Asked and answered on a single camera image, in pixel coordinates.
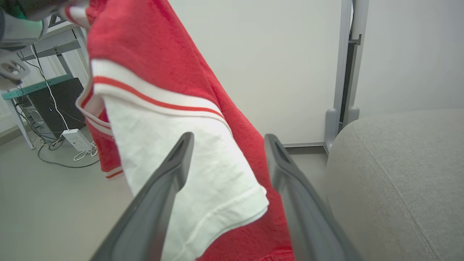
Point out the red white-striped garment with label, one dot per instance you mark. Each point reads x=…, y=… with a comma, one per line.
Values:
x=163, y=54

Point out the white partition panel behind sofa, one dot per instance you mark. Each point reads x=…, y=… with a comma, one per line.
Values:
x=413, y=54

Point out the grey fabric sofa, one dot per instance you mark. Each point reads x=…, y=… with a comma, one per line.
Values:
x=398, y=188

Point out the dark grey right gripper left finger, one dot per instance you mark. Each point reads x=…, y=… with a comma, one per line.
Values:
x=152, y=217

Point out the teal left camera connector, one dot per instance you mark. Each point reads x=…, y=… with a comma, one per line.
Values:
x=16, y=12

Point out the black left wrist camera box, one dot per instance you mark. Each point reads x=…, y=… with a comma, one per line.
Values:
x=43, y=9

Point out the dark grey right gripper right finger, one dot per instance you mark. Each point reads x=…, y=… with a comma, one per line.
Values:
x=304, y=217

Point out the large white partition panel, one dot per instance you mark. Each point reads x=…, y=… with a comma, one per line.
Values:
x=282, y=65

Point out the grey metal desk frame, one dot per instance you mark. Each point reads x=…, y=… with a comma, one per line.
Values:
x=54, y=41

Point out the black computer tower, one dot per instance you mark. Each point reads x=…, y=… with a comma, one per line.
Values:
x=59, y=105

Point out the white power strip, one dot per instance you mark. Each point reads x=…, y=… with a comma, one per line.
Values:
x=77, y=139

